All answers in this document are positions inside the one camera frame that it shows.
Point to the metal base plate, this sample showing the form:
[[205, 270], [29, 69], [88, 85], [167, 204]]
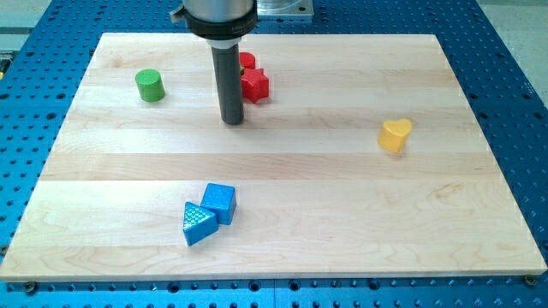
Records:
[[272, 9]]

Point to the board clamp screw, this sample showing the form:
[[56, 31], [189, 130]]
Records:
[[30, 287], [529, 280]]

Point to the left board clamp screw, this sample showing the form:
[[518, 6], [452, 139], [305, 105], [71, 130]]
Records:
[[30, 287]]

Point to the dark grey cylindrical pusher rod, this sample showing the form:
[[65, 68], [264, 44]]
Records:
[[228, 80]]

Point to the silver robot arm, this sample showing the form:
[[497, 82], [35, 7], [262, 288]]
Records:
[[222, 23]]

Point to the right board clamp screw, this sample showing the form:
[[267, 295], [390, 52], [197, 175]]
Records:
[[529, 280]]

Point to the light wooden board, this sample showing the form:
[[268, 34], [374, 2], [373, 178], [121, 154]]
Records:
[[316, 195]]

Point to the blue cube block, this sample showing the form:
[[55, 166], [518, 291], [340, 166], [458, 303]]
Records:
[[221, 200]]

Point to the red star block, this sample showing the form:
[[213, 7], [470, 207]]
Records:
[[255, 84]]

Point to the red round block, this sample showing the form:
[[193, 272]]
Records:
[[247, 60]]

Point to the yellow heart block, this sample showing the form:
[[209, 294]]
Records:
[[394, 134]]

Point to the green cylinder block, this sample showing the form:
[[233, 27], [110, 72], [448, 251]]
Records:
[[150, 85]]

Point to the blue triangle block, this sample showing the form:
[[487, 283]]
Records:
[[198, 223]]

